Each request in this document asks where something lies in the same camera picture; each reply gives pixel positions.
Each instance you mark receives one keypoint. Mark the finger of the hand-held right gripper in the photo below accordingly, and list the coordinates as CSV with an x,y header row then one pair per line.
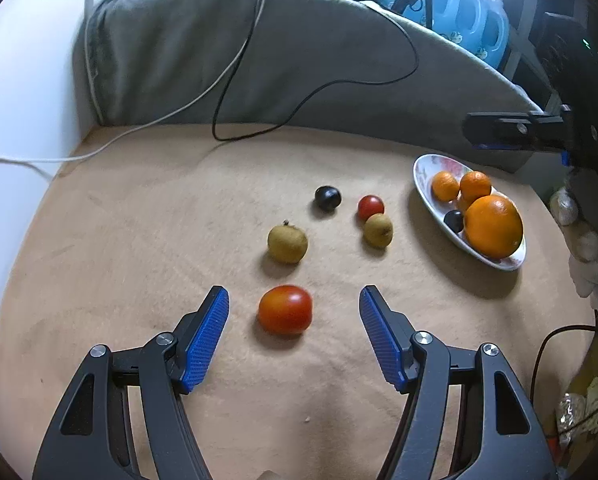
x,y
499,130

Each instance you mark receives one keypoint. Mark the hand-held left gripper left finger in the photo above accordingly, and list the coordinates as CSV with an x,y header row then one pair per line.
x,y
206,340

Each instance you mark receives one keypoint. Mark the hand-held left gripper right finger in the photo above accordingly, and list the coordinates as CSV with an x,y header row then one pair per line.
x,y
381,340

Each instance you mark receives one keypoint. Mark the small mandarin orange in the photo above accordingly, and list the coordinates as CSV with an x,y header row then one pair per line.
x,y
475,186
445,185

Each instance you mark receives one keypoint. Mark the large red tomato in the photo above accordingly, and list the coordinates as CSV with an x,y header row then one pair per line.
x,y
285,310

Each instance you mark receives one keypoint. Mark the floral white plate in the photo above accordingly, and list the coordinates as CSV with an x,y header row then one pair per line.
x,y
424,180

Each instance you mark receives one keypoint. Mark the large orange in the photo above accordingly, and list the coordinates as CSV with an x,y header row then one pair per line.
x,y
494,227

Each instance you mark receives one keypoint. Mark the dark plum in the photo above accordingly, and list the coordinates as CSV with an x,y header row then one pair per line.
x,y
327,198
453,220

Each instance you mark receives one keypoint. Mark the person's right hand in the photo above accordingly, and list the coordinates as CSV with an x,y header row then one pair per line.
x,y
586,255

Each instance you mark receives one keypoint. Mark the brown-green round fruit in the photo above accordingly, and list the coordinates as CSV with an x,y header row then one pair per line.
x,y
378,230
287,243

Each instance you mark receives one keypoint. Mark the small red cherry tomato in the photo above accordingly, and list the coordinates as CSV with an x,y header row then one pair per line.
x,y
370,207

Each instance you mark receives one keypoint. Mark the beige blanket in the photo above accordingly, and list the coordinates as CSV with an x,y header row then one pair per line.
x,y
129,210

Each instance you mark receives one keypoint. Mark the dark plum on table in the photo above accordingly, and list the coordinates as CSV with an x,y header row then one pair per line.
x,y
327,198

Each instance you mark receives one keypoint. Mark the crinkled plastic wrapper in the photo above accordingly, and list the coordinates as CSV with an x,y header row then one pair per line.
x,y
576,405

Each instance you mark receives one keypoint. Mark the grey blanket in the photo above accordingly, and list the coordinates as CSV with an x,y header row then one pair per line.
x,y
179,60

